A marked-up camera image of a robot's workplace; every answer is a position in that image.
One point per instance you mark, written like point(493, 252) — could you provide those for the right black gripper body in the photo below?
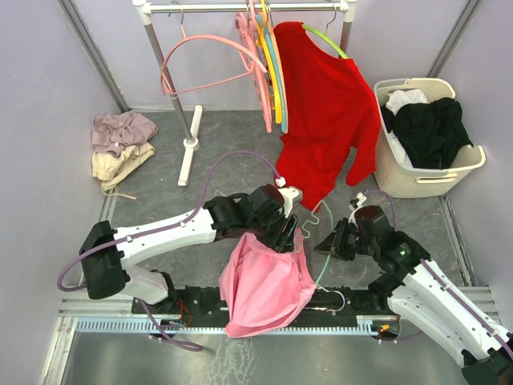
point(358, 245)

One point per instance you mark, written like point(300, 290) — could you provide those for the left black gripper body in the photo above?
point(271, 230)

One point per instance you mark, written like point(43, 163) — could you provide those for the teal wavy hanger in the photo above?
point(305, 234)

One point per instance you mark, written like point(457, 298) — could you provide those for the pink t shirt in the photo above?
point(263, 289)

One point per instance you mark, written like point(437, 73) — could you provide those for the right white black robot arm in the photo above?
point(413, 286)

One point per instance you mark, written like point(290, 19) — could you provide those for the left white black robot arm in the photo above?
point(112, 257)

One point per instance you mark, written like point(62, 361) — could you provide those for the red t shirt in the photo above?
point(331, 110)

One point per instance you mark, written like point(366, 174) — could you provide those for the yellow hanger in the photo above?
point(266, 45)

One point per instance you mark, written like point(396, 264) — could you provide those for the lime green hanger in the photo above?
point(323, 35)

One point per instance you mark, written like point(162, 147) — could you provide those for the pink hanger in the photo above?
point(246, 27)
point(200, 38)

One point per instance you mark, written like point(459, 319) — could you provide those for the light blue hanger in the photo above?
point(280, 78)

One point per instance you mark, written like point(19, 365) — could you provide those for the cream laundry basket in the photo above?
point(403, 181)

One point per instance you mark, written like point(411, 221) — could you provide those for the black garment in basket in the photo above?
point(431, 134)

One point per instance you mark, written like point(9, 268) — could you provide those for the beige crumpled garment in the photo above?
point(111, 170)

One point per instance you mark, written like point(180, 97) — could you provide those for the mauve crumpled garment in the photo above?
point(111, 134)

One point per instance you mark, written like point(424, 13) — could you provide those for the white metal clothes rack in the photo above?
point(145, 11)

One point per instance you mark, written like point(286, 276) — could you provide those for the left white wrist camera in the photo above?
point(291, 195)

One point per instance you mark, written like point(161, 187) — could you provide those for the light blue cable duct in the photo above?
point(364, 326)

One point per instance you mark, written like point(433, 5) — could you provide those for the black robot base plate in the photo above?
point(336, 306)

